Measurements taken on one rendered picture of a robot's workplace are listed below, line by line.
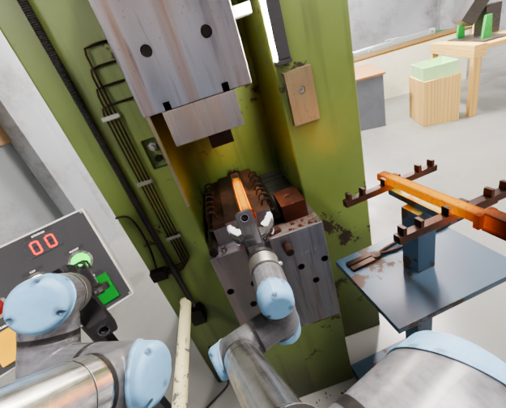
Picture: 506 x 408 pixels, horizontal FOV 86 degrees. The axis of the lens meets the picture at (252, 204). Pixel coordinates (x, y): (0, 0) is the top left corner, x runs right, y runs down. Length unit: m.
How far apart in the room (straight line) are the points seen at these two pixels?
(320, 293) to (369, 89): 3.74
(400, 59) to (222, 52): 5.60
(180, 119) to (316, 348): 1.04
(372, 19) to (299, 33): 8.62
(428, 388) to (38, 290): 0.46
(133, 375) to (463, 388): 0.33
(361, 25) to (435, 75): 5.46
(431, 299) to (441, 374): 0.58
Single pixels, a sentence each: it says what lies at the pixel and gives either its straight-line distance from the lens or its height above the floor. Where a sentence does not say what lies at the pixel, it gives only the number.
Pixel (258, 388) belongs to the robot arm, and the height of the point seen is 1.03.
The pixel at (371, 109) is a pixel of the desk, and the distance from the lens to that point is 4.57.
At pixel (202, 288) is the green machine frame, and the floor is 0.65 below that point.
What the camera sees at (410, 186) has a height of 1.01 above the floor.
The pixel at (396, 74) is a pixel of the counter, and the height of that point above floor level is 0.40.
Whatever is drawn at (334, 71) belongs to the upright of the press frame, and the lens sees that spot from 1.01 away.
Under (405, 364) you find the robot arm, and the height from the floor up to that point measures 1.12.
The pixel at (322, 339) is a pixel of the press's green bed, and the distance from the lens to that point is 1.29.
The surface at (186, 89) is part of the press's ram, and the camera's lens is 0.77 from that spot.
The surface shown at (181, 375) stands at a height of 0.64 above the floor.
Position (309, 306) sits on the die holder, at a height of 0.57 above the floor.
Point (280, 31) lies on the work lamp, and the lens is 0.91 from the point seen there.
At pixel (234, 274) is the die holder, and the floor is 0.83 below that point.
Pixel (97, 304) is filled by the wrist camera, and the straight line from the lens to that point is 0.64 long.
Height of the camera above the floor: 1.42
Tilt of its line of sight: 27 degrees down
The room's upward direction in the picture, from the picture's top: 18 degrees counter-clockwise
